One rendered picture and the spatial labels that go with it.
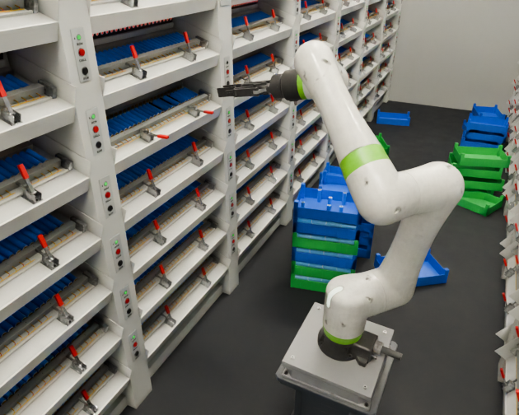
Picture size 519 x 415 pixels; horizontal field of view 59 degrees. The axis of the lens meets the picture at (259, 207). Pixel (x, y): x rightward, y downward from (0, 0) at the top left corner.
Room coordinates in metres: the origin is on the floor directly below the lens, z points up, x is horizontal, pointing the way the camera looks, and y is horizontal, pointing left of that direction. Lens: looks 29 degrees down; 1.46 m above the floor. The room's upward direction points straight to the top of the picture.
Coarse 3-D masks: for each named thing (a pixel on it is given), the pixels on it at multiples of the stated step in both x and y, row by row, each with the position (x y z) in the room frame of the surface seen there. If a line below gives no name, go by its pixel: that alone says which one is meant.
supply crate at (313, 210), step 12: (300, 192) 1.93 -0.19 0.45; (312, 192) 1.96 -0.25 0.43; (324, 192) 1.95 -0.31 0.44; (336, 192) 1.93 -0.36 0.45; (348, 192) 1.92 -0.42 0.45; (300, 204) 1.89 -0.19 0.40; (312, 204) 1.89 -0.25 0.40; (324, 204) 1.89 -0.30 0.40; (336, 204) 1.89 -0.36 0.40; (348, 204) 1.89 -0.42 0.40; (300, 216) 1.78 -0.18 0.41; (312, 216) 1.76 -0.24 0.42; (324, 216) 1.75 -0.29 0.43; (336, 216) 1.74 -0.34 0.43; (348, 216) 1.72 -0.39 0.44; (360, 216) 1.71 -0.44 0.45
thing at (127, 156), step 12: (192, 84) 1.78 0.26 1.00; (204, 84) 1.75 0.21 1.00; (216, 96) 1.73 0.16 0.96; (204, 108) 1.66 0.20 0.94; (216, 108) 1.69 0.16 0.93; (180, 120) 1.52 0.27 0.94; (192, 120) 1.55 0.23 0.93; (204, 120) 1.63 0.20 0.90; (156, 132) 1.41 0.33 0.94; (168, 132) 1.43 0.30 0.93; (180, 132) 1.48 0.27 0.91; (132, 144) 1.30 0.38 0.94; (144, 144) 1.32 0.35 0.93; (156, 144) 1.36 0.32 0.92; (168, 144) 1.43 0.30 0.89; (120, 156) 1.22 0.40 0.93; (132, 156) 1.25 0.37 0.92; (144, 156) 1.31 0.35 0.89; (120, 168) 1.21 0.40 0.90
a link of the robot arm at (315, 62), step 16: (304, 48) 1.25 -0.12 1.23; (320, 48) 1.24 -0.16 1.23; (304, 64) 1.23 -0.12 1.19; (320, 64) 1.21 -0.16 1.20; (336, 64) 1.23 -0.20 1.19; (304, 80) 1.22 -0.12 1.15; (320, 80) 1.18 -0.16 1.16; (336, 80) 1.18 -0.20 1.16; (320, 96) 1.15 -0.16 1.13; (336, 96) 1.13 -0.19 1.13; (320, 112) 1.15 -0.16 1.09; (336, 112) 1.10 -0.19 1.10; (352, 112) 1.10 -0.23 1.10; (336, 128) 1.07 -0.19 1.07; (352, 128) 1.05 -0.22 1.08; (368, 128) 1.07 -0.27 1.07; (336, 144) 1.06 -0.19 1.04; (352, 144) 1.02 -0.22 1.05; (368, 144) 1.02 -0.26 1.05
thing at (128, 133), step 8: (200, 96) 1.69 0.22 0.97; (184, 104) 1.60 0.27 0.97; (192, 104) 1.63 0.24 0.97; (200, 104) 1.66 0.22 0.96; (168, 112) 1.51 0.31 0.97; (176, 112) 1.54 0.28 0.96; (152, 120) 1.43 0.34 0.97; (160, 120) 1.46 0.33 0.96; (136, 128) 1.35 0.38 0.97; (120, 136) 1.29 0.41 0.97; (128, 136) 1.31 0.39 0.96; (136, 136) 1.33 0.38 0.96; (112, 144) 1.25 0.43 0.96
